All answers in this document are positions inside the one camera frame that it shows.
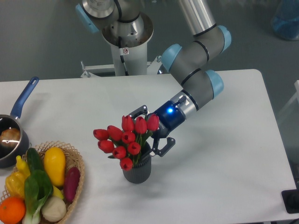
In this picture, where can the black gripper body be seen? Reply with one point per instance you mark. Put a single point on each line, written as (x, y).
(170, 118)

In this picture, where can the red tulip bouquet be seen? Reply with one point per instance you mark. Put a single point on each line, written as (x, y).
(128, 143)

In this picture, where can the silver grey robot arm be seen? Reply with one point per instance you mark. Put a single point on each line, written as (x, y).
(127, 29)

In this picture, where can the dark grey ribbed vase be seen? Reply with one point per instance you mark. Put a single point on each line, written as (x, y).
(142, 170)

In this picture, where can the woven wicker basket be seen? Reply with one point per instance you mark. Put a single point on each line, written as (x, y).
(73, 159)

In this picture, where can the purple eggplant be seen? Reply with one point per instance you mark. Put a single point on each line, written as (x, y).
(71, 183)

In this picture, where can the yellow squash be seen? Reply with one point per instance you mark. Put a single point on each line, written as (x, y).
(54, 165)

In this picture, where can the dark green cucumber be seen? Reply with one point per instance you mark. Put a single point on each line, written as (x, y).
(34, 161)

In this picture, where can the yellow banana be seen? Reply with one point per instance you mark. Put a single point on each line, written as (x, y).
(57, 193)

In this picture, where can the black device at edge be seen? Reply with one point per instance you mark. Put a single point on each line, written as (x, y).
(291, 200)

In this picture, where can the green bok choy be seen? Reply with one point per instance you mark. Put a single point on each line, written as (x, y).
(37, 189)

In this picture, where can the white garlic bulb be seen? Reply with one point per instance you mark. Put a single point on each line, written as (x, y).
(54, 209)

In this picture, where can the bread roll in pan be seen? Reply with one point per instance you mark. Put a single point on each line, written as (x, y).
(10, 137)

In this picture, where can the blue transparent container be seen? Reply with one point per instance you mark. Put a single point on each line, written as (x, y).
(285, 22)

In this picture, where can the yellow bell pepper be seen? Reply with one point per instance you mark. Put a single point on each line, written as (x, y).
(15, 183)

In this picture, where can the orange fruit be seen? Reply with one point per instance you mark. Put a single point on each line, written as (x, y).
(12, 210)

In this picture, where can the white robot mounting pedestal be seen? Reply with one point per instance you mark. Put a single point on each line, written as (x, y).
(126, 62)

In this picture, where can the blue handled saucepan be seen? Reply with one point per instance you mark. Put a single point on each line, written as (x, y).
(8, 154)

